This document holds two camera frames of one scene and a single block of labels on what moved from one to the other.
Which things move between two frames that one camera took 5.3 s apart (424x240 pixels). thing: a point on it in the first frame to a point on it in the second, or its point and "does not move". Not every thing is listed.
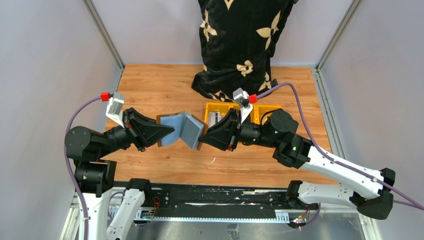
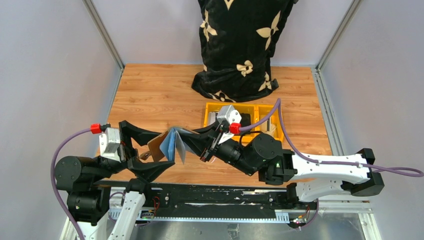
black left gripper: (144, 129) to (146, 169)
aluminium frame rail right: (333, 132) does not move
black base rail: (222, 198) does not move
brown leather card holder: (187, 127) to (167, 143)
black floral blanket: (238, 39) does not move
